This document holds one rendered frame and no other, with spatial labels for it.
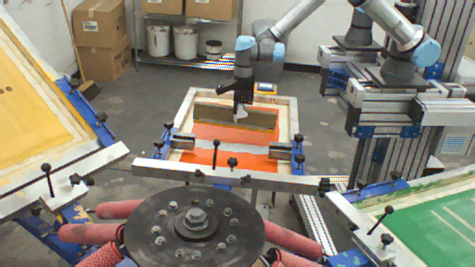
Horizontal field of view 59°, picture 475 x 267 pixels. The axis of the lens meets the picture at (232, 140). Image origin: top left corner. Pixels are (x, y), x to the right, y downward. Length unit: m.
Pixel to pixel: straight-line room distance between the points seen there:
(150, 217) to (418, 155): 1.84
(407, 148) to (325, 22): 3.16
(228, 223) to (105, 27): 4.01
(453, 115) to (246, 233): 1.35
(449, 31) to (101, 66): 3.69
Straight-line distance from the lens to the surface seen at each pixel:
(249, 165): 1.75
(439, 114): 2.02
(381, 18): 1.74
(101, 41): 4.84
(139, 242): 0.89
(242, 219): 0.94
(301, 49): 5.45
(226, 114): 1.79
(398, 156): 2.46
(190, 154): 1.80
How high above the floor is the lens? 1.92
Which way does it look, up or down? 30 degrees down
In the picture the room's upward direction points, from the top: 4 degrees clockwise
